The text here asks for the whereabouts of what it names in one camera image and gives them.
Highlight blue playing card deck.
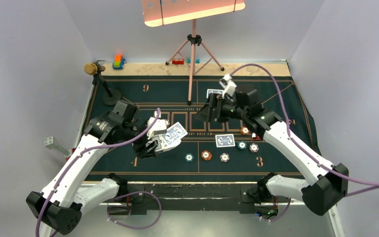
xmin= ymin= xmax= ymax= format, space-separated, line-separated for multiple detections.
xmin=155 ymin=122 xmax=188 ymax=153

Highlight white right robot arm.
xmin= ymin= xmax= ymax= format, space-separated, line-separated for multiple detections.
xmin=194 ymin=86 xmax=349 ymax=216

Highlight green chips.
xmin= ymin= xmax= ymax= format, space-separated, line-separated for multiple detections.
xmin=237 ymin=141 xmax=247 ymax=150

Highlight red toy block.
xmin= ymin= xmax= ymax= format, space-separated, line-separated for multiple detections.
xmin=172 ymin=58 xmax=185 ymax=65

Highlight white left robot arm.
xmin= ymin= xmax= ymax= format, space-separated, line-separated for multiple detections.
xmin=26 ymin=100 xmax=168 ymax=237

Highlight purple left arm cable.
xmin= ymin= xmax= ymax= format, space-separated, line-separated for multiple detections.
xmin=34 ymin=108 xmax=163 ymax=237

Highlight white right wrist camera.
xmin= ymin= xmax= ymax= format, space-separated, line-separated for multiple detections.
xmin=219 ymin=74 xmax=237 ymax=97

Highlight green poker chip stack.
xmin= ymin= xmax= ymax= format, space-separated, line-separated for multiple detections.
xmin=185 ymin=154 xmax=194 ymax=162

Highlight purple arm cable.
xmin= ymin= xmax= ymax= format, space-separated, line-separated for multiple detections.
xmin=34 ymin=108 xmax=163 ymax=237
xmin=230 ymin=64 xmax=379 ymax=223

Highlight dark green poker mat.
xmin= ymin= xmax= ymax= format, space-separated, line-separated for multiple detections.
xmin=86 ymin=76 xmax=300 ymax=182

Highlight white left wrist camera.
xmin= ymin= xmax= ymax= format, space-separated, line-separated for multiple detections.
xmin=147 ymin=117 xmax=170 ymax=140

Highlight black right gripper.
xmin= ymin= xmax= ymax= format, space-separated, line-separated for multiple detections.
xmin=194 ymin=92 xmax=248 ymax=122

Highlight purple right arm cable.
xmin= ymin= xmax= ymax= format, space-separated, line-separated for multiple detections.
xmin=230 ymin=64 xmax=379 ymax=223

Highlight aluminium frame rail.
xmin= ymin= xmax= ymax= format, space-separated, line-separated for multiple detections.
xmin=39 ymin=182 xmax=346 ymax=237

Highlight pink tripod music stand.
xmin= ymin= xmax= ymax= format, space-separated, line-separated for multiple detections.
xmin=141 ymin=0 xmax=246 ymax=106

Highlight teal toy block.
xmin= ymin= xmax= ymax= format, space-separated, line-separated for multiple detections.
xmin=187 ymin=58 xmax=200 ymax=64

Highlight grey toy brick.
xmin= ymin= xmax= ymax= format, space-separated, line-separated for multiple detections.
xmin=44 ymin=136 xmax=70 ymax=156

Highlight red yellow poker chip stack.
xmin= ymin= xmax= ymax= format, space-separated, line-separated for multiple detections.
xmin=201 ymin=150 xmax=212 ymax=161

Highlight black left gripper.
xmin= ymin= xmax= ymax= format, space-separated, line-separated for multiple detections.
xmin=121 ymin=117 xmax=158 ymax=158

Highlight colourful toy block car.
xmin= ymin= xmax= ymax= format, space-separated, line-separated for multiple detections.
xmin=112 ymin=54 xmax=126 ymax=70

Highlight red triangular card marker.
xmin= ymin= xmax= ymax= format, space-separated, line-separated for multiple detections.
xmin=251 ymin=133 xmax=262 ymax=141

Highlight blue backed playing card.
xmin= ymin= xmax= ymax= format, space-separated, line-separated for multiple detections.
xmin=215 ymin=134 xmax=236 ymax=148

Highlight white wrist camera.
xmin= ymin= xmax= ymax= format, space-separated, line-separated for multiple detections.
xmin=219 ymin=74 xmax=237 ymax=97
xmin=147 ymin=117 xmax=170 ymax=140

